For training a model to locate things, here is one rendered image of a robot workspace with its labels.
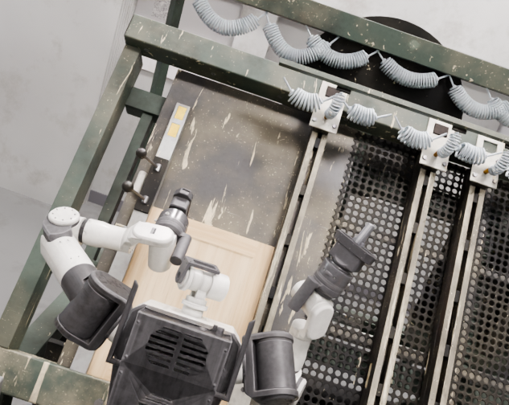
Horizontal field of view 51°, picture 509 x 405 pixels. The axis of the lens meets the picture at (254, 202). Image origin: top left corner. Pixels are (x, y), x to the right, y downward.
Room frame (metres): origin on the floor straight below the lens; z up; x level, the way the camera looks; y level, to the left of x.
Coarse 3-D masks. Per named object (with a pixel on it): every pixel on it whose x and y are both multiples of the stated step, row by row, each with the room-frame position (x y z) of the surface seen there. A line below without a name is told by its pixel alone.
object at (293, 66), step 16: (288, 64) 1.82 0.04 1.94; (336, 80) 1.83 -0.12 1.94; (304, 96) 1.83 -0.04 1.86; (384, 96) 1.83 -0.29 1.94; (352, 112) 1.83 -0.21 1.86; (368, 112) 1.84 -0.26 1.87; (432, 112) 1.84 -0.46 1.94; (400, 128) 1.86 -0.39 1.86; (464, 128) 1.85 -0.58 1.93; (480, 128) 1.85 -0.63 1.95; (416, 144) 1.84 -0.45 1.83; (464, 144) 1.87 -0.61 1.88; (464, 160) 1.85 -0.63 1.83; (480, 160) 1.85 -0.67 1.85
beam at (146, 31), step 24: (144, 24) 1.98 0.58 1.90; (144, 48) 1.97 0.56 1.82; (168, 48) 1.94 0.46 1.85; (192, 48) 1.96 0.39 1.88; (216, 48) 1.98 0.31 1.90; (192, 72) 2.02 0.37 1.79; (216, 72) 1.97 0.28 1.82; (240, 72) 1.95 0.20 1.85; (264, 72) 1.97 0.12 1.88; (288, 72) 1.99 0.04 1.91; (264, 96) 2.02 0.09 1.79; (288, 96) 1.98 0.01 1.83; (360, 96) 2.00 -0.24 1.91; (384, 120) 1.97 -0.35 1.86; (408, 120) 1.99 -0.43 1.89; (504, 144) 2.02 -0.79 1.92
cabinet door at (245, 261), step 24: (192, 240) 1.68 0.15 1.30; (216, 240) 1.69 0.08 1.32; (240, 240) 1.71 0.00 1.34; (144, 264) 1.60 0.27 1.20; (216, 264) 1.65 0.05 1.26; (240, 264) 1.67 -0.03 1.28; (264, 264) 1.68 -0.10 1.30; (144, 288) 1.56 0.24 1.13; (168, 288) 1.58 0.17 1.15; (240, 288) 1.63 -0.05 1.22; (216, 312) 1.57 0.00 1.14; (240, 312) 1.58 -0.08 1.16; (240, 336) 1.54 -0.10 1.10; (96, 360) 1.42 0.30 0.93
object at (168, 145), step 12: (180, 120) 1.87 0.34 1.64; (180, 132) 1.85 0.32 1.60; (168, 144) 1.82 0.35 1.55; (168, 156) 1.79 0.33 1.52; (132, 216) 1.66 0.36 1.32; (144, 216) 1.67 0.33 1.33; (120, 252) 1.59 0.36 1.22; (132, 252) 1.59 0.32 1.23; (120, 264) 1.57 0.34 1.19; (120, 276) 1.55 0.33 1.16; (84, 360) 1.39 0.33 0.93; (84, 372) 1.38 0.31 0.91
